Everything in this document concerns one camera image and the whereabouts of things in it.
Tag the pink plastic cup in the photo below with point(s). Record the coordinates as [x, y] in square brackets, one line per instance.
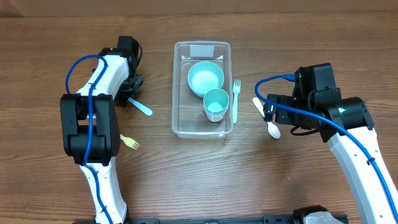
[215, 118]

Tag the yellow plastic fork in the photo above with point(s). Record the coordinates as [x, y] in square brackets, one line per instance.
[129, 142]

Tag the light blue plastic fork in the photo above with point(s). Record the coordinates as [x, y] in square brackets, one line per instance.
[144, 109]

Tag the green plastic bowl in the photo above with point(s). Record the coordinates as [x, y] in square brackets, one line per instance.
[205, 76]

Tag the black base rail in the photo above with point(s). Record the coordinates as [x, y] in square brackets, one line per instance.
[311, 214]

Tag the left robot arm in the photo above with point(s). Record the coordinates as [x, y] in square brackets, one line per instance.
[90, 127]

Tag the clear plastic container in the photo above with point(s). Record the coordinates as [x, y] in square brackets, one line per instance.
[188, 114]

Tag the pink plastic spoon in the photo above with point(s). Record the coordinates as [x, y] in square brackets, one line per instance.
[272, 128]

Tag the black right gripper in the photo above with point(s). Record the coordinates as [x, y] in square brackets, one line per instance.
[279, 116]

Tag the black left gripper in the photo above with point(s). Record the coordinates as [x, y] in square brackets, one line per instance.
[123, 97]

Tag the green plastic cup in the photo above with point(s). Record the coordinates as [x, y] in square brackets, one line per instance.
[216, 101]

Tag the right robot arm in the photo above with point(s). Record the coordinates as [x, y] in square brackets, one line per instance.
[346, 125]

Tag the green plastic fork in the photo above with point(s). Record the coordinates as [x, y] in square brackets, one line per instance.
[236, 92]

